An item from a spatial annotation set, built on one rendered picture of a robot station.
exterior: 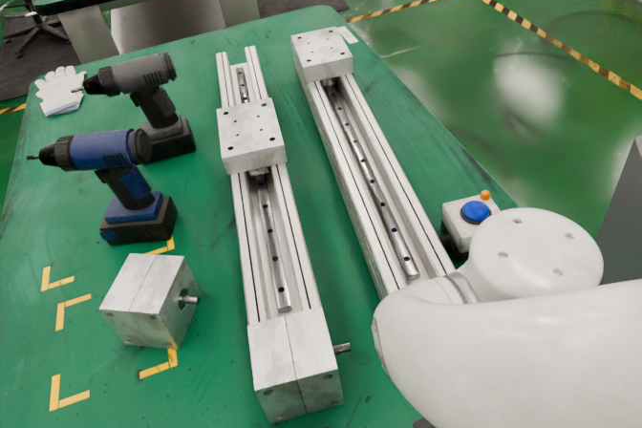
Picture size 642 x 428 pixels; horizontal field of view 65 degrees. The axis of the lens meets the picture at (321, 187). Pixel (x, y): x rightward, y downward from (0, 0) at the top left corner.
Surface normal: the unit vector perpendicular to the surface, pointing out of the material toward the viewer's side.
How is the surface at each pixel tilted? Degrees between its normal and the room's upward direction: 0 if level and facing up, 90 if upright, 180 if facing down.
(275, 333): 0
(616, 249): 90
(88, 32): 90
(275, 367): 0
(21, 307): 0
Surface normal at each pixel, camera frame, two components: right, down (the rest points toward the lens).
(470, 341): -0.72, -0.20
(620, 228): -0.92, 0.33
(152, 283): -0.11, -0.73
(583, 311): -0.56, -0.62
